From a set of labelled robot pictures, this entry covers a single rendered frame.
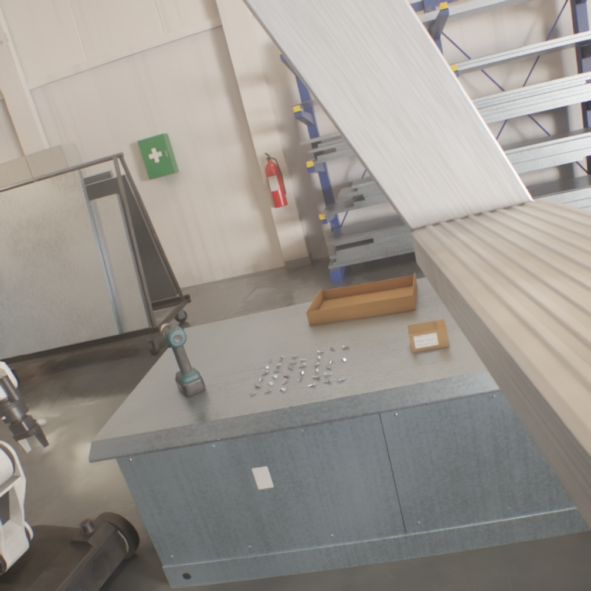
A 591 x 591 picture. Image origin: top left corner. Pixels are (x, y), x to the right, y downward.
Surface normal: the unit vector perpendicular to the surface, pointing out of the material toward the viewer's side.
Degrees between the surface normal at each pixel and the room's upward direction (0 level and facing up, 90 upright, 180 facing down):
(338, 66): 92
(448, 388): 67
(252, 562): 90
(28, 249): 78
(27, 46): 90
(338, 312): 90
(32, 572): 0
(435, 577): 0
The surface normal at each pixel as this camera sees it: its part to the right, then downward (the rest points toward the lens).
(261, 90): -0.13, 0.33
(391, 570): -0.24, -0.92
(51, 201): -0.12, 0.12
